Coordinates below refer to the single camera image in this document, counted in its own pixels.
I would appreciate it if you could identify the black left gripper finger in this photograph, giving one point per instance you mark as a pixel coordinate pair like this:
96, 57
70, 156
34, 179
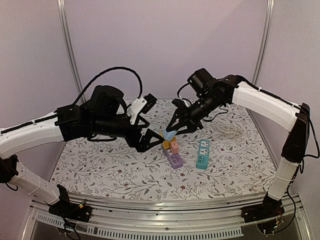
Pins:
149, 140
142, 123

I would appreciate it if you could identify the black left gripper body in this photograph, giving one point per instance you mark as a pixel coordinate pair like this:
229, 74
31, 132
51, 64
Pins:
132, 139

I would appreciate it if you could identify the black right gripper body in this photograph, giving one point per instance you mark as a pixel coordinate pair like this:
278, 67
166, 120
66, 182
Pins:
186, 119

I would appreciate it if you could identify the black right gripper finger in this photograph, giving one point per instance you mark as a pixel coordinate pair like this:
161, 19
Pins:
178, 115
185, 127

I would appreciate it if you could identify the yellow cube socket adapter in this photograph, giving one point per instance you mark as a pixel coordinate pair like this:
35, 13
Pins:
167, 143

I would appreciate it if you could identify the blue plug adapter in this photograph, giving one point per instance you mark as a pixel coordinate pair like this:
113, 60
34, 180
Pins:
169, 135

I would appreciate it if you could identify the pink plug adapter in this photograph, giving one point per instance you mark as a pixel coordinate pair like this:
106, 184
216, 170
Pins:
174, 147

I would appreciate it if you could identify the purple power strip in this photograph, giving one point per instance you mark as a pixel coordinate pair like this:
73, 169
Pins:
175, 160

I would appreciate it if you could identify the teal power strip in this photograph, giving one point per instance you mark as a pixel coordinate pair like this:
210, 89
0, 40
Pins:
203, 154

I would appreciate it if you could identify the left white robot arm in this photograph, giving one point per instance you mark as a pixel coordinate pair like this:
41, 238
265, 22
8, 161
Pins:
105, 117

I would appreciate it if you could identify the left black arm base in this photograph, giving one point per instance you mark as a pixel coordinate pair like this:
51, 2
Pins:
68, 210

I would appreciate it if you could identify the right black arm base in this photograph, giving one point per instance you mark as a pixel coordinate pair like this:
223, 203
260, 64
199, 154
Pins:
267, 209

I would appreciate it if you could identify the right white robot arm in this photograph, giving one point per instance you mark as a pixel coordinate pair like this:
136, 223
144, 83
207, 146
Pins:
235, 89

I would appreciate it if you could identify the floral patterned table mat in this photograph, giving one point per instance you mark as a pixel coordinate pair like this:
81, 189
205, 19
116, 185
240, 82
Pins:
238, 164

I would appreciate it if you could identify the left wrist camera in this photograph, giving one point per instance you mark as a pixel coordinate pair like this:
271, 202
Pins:
140, 105

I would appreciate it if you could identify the aluminium front rail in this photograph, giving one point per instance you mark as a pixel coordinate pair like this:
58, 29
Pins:
204, 219

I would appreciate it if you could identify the right aluminium frame post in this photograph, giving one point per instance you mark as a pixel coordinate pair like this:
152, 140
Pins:
264, 40

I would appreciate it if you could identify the aluminium frame post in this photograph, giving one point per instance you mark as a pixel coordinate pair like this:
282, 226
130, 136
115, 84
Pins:
68, 44
264, 40

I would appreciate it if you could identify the left aluminium frame post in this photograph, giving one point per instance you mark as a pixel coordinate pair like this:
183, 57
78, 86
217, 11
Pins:
68, 44

